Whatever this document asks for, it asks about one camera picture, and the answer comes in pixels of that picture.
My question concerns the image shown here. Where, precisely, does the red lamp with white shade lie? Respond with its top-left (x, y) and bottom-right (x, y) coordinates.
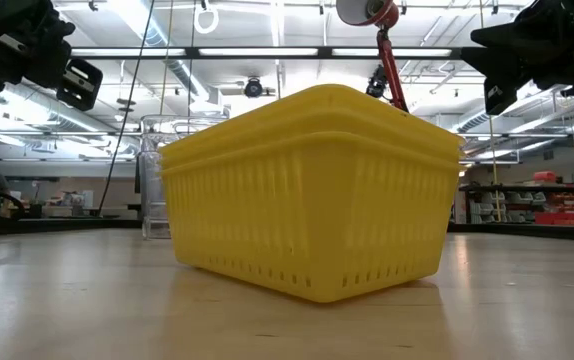
top-left (335, 0), bottom-right (411, 114)

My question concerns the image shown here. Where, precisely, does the black storage shelf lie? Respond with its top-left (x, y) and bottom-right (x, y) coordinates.
top-left (458, 183), bottom-right (574, 227)

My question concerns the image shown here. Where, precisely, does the tan hanging rope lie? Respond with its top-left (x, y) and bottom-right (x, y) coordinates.
top-left (479, 0), bottom-right (502, 222)
top-left (159, 0), bottom-right (175, 117)

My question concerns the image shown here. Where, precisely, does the black hanging cable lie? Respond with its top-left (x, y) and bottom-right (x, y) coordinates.
top-left (96, 0), bottom-right (157, 217)

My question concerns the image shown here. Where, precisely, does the silver ceiling duct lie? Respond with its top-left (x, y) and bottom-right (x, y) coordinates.
top-left (109, 0), bottom-right (226, 114)

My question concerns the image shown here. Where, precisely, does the white hanging ring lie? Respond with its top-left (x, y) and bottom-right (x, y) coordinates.
top-left (193, 4), bottom-right (220, 35)

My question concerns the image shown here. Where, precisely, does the thin hanging cord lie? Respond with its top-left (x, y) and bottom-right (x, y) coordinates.
top-left (187, 0), bottom-right (197, 117)

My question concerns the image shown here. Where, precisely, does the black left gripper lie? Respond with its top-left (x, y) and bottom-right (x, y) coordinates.
top-left (0, 0), bottom-right (104, 115)

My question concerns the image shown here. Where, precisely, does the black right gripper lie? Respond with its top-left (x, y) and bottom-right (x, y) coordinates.
top-left (460, 0), bottom-right (574, 117)

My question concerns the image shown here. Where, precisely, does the black camera on lamp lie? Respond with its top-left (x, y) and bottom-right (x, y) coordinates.
top-left (365, 64), bottom-right (388, 100)

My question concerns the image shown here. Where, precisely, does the black round ceiling camera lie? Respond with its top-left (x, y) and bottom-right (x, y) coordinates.
top-left (243, 77), bottom-right (264, 99)

